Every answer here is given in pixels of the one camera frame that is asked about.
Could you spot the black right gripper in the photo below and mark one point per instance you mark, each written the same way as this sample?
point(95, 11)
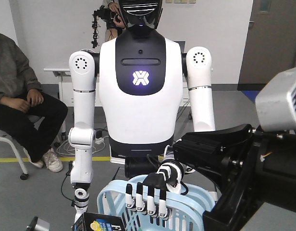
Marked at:
point(248, 165)

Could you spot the light blue plastic basket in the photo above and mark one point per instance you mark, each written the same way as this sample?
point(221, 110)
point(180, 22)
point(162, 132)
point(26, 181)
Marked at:
point(186, 210)

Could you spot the black Franzzi cookie box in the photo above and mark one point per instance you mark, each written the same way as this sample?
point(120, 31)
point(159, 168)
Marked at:
point(98, 222)

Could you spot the black white humanoid robot hand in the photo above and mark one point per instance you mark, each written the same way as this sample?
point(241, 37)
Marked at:
point(151, 194)

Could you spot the grey brown door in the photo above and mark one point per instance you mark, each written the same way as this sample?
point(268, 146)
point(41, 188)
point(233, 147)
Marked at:
point(270, 44)

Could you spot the white black humanoid robot torso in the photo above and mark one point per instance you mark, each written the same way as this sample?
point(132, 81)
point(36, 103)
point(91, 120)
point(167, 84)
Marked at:
point(140, 87)

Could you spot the white folding table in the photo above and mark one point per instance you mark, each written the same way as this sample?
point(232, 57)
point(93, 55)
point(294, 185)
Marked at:
point(61, 71)

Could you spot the seated person in grey jacket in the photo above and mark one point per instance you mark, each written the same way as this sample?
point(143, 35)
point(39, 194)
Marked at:
point(32, 117)

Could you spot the person holding camera rig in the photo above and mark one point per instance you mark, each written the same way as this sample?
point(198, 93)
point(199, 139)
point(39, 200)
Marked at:
point(109, 13)

